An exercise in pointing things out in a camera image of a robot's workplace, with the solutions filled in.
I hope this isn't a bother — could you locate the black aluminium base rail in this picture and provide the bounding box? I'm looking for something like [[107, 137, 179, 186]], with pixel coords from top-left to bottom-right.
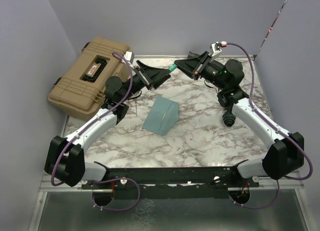
[[38, 165, 305, 201]]

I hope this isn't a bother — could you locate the green white glue stick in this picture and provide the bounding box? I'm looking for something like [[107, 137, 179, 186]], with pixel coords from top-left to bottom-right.
[[168, 64, 177, 72]]

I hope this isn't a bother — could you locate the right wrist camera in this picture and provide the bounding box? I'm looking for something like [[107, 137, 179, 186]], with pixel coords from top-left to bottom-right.
[[209, 41, 228, 59]]

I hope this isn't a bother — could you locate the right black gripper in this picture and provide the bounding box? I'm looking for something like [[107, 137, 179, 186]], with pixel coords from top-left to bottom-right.
[[175, 51, 228, 91]]

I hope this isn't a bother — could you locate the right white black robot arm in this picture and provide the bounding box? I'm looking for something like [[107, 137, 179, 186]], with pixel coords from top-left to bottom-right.
[[174, 51, 304, 187]]

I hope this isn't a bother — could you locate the tan plastic tool case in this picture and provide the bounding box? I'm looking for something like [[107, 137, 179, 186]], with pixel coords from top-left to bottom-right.
[[48, 37, 132, 121]]

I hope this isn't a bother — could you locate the black corrugated hose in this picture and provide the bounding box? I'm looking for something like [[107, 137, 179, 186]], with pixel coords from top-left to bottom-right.
[[187, 50, 237, 128]]

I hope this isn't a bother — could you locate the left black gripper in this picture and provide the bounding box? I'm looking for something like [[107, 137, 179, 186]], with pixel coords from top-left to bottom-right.
[[120, 60, 170, 103]]

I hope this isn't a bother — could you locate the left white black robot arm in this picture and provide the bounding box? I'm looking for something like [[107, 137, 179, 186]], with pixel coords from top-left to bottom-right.
[[44, 61, 177, 189]]

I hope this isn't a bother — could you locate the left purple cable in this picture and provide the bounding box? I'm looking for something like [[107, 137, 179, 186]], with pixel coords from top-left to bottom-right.
[[50, 51, 141, 212]]

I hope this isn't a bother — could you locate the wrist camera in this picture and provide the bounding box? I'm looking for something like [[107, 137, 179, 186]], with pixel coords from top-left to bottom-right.
[[123, 51, 135, 64], [209, 41, 228, 59]]

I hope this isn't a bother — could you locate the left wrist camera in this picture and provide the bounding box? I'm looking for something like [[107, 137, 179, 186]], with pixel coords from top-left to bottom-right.
[[123, 51, 135, 64]]

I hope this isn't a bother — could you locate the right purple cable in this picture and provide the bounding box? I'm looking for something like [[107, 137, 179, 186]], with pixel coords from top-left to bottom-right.
[[224, 42, 314, 210]]

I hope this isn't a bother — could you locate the teal paper envelope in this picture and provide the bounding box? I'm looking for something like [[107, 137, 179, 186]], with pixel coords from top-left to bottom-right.
[[142, 96, 179, 136]]

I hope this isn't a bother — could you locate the purple cable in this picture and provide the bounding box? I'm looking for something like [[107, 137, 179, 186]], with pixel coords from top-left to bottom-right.
[[224, 42, 314, 210], [50, 51, 141, 212]]

